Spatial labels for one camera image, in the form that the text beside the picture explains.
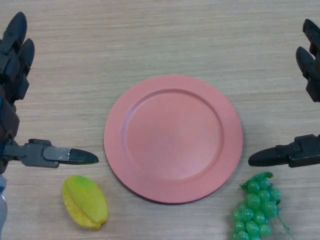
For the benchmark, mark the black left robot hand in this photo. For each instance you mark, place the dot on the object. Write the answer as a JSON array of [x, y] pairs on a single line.
[[12, 70]]

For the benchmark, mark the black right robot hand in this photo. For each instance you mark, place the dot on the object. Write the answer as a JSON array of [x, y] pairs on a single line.
[[300, 152]]

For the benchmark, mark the yellow starfruit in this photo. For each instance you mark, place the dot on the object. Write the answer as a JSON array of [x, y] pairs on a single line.
[[86, 202]]

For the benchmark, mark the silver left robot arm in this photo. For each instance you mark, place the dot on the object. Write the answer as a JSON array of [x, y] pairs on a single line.
[[2, 205]]

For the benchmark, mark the pink round plate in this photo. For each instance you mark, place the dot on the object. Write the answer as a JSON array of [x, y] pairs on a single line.
[[172, 140]]

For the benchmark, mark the green grape bunch in net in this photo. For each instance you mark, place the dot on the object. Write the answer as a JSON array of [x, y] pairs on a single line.
[[252, 202]]

